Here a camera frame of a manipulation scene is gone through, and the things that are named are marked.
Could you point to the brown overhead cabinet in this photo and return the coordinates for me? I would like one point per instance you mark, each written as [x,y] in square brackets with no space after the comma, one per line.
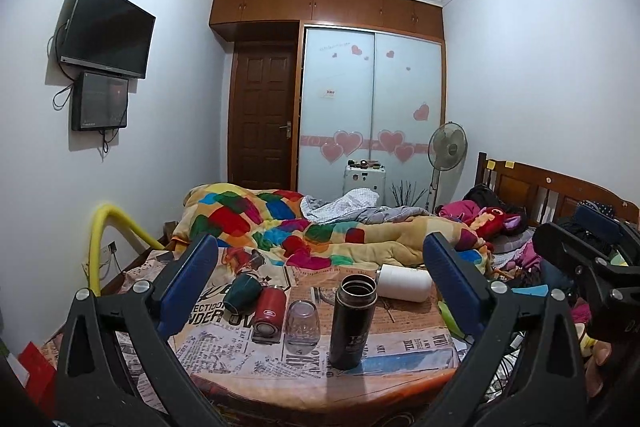
[325,9]

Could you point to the small white appliance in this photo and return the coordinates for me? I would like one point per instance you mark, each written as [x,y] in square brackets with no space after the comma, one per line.
[364,184]

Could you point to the small black monitor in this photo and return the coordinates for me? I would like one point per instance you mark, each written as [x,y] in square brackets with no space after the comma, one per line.
[99,101]

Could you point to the dried twigs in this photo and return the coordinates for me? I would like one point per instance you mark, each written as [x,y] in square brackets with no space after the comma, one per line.
[406,194]

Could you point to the standing electric fan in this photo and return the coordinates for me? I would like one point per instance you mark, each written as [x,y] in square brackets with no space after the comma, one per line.
[448,146]

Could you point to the yellow foam pipe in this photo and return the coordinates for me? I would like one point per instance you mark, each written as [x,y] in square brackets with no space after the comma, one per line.
[97,237]

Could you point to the pink clothing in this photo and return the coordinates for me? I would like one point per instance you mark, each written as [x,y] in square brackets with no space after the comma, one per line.
[457,209]

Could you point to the red plush toy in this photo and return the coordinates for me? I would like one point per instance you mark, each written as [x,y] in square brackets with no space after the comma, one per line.
[492,219]

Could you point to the wooden bed headboard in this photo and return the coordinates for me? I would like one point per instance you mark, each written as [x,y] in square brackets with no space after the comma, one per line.
[550,184]

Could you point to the red box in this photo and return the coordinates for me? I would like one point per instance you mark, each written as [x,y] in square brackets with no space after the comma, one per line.
[37,372]

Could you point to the newspaper print tablecloth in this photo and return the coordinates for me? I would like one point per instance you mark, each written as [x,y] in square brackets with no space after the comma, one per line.
[400,352]

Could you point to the wall socket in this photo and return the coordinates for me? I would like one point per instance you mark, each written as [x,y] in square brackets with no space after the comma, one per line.
[109,249]

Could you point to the black bag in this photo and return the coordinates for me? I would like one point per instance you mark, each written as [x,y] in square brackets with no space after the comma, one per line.
[482,196]

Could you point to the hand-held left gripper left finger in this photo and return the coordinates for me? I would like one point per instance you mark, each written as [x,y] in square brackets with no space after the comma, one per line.
[189,278]

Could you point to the grey checked cloth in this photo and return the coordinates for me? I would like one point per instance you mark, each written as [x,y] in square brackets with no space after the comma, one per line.
[345,207]

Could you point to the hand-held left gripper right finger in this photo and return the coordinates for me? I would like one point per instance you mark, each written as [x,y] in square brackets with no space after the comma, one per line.
[450,283]

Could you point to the frosted wardrobe with heart stickers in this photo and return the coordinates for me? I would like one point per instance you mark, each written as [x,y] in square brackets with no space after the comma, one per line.
[370,107]

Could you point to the red cup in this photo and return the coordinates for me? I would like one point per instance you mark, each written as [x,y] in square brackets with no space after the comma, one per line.
[270,312]

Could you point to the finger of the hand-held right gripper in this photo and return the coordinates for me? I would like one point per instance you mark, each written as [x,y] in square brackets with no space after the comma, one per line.
[560,247]
[597,218]

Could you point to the black thermos bottle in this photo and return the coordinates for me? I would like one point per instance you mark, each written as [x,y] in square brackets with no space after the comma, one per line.
[352,322]

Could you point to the clear glass cup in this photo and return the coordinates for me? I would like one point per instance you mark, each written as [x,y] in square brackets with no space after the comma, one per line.
[301,328]

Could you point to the green cup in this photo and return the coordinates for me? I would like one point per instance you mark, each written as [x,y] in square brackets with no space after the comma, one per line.
[242,294]

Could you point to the black wall television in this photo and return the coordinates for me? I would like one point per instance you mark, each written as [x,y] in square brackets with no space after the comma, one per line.
[107,27]

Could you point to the brown wooden door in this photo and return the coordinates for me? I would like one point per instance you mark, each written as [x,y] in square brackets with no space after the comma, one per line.
[262,117]

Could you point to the colourful patchwork blanket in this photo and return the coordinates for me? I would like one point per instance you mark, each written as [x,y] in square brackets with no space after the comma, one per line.
[235,212]

